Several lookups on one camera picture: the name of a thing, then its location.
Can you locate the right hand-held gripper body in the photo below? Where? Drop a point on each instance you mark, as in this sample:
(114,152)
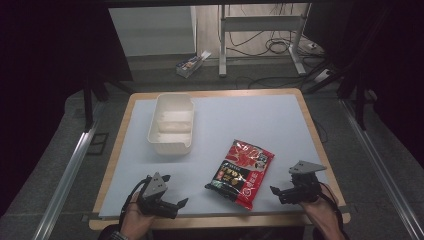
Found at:
(303,188)

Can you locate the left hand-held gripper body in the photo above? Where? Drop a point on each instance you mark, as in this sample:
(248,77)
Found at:
(155,188)

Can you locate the red and black snack packet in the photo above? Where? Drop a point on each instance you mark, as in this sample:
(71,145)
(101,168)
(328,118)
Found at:
(241,175)

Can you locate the white plastic container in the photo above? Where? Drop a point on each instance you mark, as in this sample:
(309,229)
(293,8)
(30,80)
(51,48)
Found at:
(171,125)

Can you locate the person's right hand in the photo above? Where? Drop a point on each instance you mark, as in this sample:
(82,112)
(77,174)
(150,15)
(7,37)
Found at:
(321,213)

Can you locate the person's left hand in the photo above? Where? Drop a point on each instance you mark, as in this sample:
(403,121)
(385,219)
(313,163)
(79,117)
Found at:
(133,221)

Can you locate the wooden table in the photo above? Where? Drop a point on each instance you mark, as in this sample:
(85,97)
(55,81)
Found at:
(111,170)

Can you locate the light blue table mat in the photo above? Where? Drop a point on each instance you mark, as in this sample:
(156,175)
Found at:
(233,120)

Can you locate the black metal stand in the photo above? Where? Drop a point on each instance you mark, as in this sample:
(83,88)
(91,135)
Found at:
(360,100)
(91,96)

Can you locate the white power strip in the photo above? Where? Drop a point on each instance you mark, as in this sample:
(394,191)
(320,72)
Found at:
(322,75)

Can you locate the white panel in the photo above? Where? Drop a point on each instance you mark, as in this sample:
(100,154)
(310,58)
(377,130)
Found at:
(151,30)

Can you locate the black rectangular frame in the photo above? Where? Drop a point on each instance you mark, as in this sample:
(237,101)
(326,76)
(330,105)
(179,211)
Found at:
(98,143)

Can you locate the aluminium rail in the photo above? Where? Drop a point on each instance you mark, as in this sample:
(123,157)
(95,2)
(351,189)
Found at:
(65,181)
(380,166)

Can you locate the white metal desk frame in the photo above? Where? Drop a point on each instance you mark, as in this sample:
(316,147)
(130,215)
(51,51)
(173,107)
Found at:
(260,23)

